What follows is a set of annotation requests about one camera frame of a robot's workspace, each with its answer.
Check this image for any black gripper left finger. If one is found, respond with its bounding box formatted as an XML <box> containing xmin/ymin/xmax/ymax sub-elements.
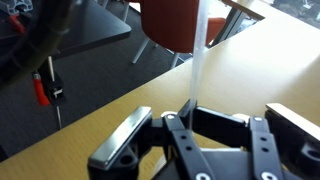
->
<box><xmin>87</xmin><ymin>99</ymin><xmax>218</xmax><ymax>180</ymax></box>

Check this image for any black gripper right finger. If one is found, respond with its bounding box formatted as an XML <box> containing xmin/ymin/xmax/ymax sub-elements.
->
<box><xmin>192</xmin><ymin>103</ymin><xmax>320</xmax><ymax>180</ymax></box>

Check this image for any clear plastic straw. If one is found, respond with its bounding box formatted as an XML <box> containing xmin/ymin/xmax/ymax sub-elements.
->
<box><xmin>188</xmin><ymin>0</ymin><xmax>212</xmax><ymax>131</ymax></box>

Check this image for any orange chair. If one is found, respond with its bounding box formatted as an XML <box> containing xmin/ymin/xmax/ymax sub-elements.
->
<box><xmin>130</xmin><ymin>0</ymin><xmax>228</xmax><ymax>70</ymax></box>

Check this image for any wooden table with dark edge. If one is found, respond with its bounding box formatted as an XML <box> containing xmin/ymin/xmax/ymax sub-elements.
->
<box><xmin>209</xmin><ymin>0</ymin><xmax>267</xmax><ymax>48</ymax></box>

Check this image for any dark grey table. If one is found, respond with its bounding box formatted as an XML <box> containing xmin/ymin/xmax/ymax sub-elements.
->
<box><xmin>49</xmin><ymin>0</ymin><xmax>133</xmax><ymax>60</ymax></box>

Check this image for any aluminium extrusion bar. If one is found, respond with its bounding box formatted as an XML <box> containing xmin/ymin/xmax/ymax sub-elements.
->
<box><xmin>0</xmin><ymin>0</ymin><xmax>35</xmax><ymax>16</ymax></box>

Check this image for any black clamp with red handle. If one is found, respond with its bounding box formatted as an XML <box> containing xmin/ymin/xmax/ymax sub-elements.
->
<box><xmin>7</xmin><ymin>12</ymin><xmax>28</xmax><ymax>36</ymax></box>
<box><xmin>31</xmin><ymin>55</ymin><xmax>68</xmax><ymax>130</ymax></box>

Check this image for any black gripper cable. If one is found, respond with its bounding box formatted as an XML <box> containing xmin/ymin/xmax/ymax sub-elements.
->
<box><xmin>0</xmin><ymin>0</ymin><xmax>79</xmax><ymax>84</ymax></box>

